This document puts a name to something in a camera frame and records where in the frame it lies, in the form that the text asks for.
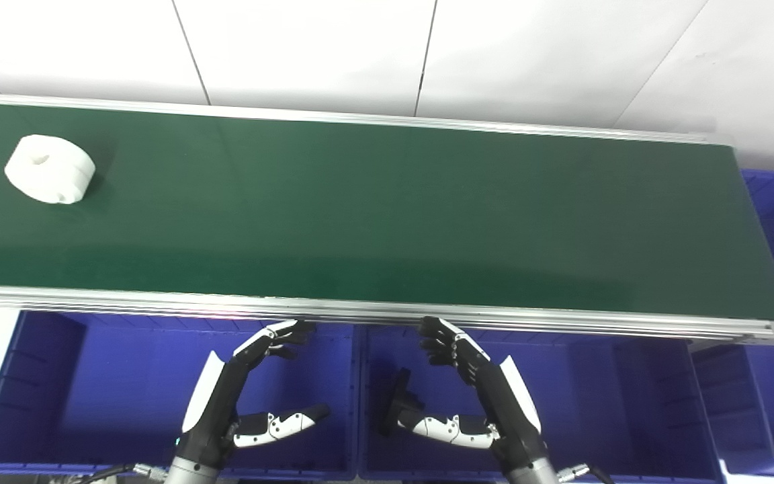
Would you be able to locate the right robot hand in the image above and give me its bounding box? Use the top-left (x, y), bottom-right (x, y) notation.
top-left (397, 316), bottom-right (550, 468)

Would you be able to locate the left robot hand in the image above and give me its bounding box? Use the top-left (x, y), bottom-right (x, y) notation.
top-left (173, 319), bottom-right (331, 465)

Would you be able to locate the white round plastic part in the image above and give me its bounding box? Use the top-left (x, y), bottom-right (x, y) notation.
top-left (4, 134), bottom-right (97, 205)

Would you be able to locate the black disc part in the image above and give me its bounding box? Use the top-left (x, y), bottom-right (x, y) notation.
top-left (378, 368), bottom-right (425, 437)

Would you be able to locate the green conveyor belt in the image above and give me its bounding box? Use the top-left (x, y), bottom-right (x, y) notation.
top-left (0, 93), bottom-right (774, 348)
top-left (0, 102), bottom-right (774, 321)

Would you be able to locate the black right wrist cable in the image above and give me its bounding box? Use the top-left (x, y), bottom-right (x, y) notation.
top-left (557, 462), bottom-right (615, 484)

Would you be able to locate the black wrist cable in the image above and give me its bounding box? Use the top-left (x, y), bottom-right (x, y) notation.
top-left (85, 462), bottom-right (167, 484)
top-left (557, 462), bottom-right (615, 484)

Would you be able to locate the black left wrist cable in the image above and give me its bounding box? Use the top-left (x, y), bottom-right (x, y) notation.
top-left (85, 462), bottom-right (167, 484)

